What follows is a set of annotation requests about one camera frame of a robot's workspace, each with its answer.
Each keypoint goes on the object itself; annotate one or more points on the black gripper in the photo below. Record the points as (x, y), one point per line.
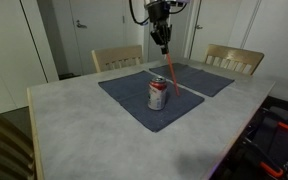
(159, 13)

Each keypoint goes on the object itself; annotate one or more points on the red striped straw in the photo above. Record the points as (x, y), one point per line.
(172, 75)

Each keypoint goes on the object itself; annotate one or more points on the red silver soda can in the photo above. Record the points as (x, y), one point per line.
(157, 96)

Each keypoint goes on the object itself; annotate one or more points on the light wooden slat-back chair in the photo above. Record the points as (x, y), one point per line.
(234, 55)
(117, 53)
(4, 143)

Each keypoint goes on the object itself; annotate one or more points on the white door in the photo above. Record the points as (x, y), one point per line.
(217, 30)
(100, 40)

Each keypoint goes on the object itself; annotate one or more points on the blue cloth placemat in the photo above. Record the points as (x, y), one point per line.
(200, 80)
(124, 90)

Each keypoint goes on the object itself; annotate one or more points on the black equipment stand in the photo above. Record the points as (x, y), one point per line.
(267, 140)

